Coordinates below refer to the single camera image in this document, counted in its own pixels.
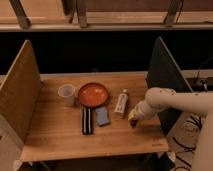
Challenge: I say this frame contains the white bottle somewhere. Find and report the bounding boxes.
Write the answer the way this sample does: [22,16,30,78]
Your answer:
[114,89,128,117]

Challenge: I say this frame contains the left wooden side panel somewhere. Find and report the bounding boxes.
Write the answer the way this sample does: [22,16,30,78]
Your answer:
[0,40,41,171]

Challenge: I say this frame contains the blue sponge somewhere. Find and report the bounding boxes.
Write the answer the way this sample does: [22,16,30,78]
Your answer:
[95,107,110,126]

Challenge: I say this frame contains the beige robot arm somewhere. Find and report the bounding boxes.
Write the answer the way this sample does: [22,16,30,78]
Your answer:
[128,87,213,171]

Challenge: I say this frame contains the white plastic cup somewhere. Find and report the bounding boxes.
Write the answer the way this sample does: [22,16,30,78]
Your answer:
[58,84,76,106]

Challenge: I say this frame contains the right dark side panel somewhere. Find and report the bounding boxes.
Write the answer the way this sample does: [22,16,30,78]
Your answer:
[146,37,192,135]

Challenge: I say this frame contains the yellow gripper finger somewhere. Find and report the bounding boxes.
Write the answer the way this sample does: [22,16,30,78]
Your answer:
[128,109,137,121]

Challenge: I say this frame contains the orange round plate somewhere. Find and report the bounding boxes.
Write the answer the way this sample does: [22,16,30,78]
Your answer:
[78,82,109,107]

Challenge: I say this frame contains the wooden back shelf frame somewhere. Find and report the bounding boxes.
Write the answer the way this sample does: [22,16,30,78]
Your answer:
[0,0,213,32]

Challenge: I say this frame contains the dark red pepper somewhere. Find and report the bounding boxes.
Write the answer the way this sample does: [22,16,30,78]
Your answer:
[130,120,138,128]

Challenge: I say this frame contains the black floor cables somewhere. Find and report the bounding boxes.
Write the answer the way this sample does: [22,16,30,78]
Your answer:
[171,56,213,171]

